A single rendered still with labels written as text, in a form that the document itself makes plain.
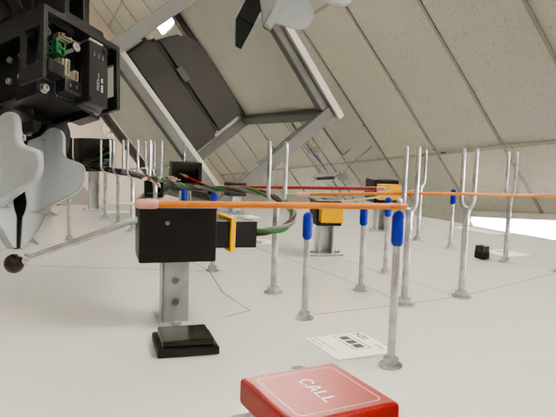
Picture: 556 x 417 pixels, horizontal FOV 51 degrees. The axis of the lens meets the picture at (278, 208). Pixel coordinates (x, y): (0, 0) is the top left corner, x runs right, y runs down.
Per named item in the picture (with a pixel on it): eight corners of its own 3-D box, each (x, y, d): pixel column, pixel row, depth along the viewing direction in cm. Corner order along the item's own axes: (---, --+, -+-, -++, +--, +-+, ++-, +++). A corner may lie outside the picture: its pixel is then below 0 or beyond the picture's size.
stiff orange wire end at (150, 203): (118, 207, 33) (118, 197, 33) (401, 209, 37) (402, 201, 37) (117, 209, 32) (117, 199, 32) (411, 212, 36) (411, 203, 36)
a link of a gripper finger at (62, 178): (64, 239, 39) (66, 109, 41) (3, 251, 41) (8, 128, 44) (98, 244, 42) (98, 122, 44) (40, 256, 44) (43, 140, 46)
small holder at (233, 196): (203, 212, 122) (203, 181, 121) (238, 211, 126) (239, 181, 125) (211, 214, 118) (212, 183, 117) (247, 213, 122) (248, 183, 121)
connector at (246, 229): (188, 242, 46) (189, 216, 46) (246, 241, 48) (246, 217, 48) (198, 248, 44) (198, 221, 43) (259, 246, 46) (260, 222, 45)
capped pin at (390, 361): (373, 364, 37) (382, 197, 36) (388, 359, 38) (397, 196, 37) (392, 371, 36) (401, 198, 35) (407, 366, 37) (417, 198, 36)
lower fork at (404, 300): (419, 305, 52) (428, 146, 51) (403, 308, 52) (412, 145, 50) (404, 300, 54) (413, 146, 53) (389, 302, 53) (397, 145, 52)
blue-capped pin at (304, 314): (292, 316, 48) (295, 211, 47) (309, 315, 48) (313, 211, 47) (298, 321, 46) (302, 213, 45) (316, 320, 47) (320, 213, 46)
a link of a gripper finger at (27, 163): (23, 232, 36) (28, 93, 38) (-38, 246, 39) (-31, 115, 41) (63, 238, 39) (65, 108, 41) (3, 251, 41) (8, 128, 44)
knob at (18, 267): (4, 271, 42) (4, 251, 42) (26, 270, 42) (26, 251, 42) (2, 275, 41) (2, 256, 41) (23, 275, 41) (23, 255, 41)
